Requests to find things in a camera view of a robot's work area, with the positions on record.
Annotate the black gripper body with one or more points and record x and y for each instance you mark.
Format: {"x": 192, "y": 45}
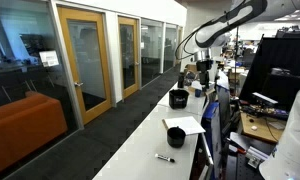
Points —
{"x": 203, "y": 65}

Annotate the black bottle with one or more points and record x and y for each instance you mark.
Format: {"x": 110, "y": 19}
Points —
{"x": 181, "y": 80}

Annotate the small blue cup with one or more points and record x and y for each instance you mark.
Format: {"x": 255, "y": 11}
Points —
{"x": 198, "y": 93}

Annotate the white lined notepad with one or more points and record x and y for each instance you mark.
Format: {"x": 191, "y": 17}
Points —
{"x": 186, "y": 125}

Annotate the black bucket with white print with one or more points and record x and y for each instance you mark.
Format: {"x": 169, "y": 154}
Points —
{"x": 178, "y": 99}

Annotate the white paper sign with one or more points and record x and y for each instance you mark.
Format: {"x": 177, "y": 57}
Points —
{"x": 49, "y": 58}

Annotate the blue box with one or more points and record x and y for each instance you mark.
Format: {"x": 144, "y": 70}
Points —
{"x": 210, "y": 123}

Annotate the black sensor bar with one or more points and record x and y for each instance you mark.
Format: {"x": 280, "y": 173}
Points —
{"x": 265, "y": 98}

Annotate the orange sofa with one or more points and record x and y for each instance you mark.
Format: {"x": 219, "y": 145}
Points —
{"x": 23, "y": 126}

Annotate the narrow wooden door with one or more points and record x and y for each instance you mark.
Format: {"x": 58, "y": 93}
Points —
{"x": 179, "y": 43}

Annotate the large black monitor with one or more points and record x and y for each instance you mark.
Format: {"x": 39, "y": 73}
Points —
{"x": 276, "y": 66}

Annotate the black clamp with orange grip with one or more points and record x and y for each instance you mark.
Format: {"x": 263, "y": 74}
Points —
{"x": 238, "y": 141}

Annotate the wooden desk board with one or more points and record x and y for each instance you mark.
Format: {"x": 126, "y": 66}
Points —
{"x": 260, "y": 128}

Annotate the black marker pen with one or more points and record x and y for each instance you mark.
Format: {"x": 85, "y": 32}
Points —
{"x": 164, "y": 158}

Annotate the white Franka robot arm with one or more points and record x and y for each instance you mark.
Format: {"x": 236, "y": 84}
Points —
{"x": 223, "y": 26}

